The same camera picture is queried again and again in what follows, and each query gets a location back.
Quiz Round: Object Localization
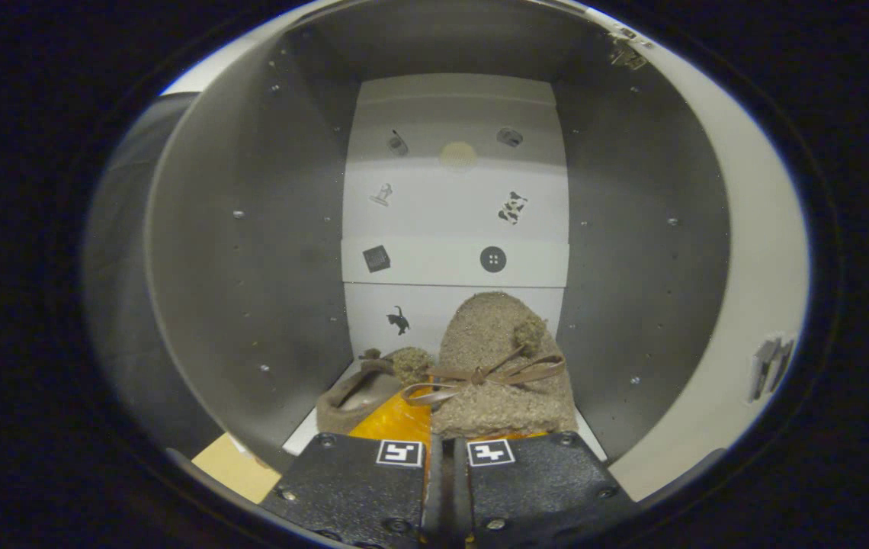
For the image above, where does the black backdrop cloth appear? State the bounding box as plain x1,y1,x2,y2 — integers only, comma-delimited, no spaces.
84,95,203,458

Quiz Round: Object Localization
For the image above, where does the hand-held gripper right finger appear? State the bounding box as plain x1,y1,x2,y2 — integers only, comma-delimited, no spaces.
454,431,637,546

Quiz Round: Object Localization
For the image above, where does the brown fuzzy slipper shoe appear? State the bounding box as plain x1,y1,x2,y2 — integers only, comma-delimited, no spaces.
316,347,435,435
402,291,579,439

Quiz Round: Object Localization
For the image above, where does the dark grey shoe cabinet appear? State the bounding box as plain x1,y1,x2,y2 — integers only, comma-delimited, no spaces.
143,0,733,474

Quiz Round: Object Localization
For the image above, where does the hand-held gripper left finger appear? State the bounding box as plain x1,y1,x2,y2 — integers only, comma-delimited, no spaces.
261,396,435,546

